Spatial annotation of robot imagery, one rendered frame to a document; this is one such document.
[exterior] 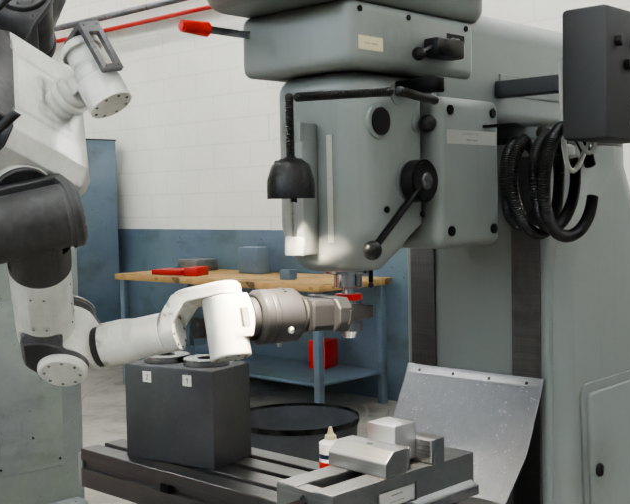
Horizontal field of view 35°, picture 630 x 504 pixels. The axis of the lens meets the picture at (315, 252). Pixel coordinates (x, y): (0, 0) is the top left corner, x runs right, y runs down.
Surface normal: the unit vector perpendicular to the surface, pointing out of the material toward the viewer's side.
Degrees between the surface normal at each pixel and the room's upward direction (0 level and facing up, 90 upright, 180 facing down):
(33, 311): 136
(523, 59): 90
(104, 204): 90
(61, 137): 58
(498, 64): 90
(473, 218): 90
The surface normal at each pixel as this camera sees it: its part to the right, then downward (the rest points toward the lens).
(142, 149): -0.68, 0.05
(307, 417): -0.19, -0.01
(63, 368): 0.04, 0.75
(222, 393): 0.85, 0.01
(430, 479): 0.70, 0.02
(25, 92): 0.76, -0.52
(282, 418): 0.25, -0.02
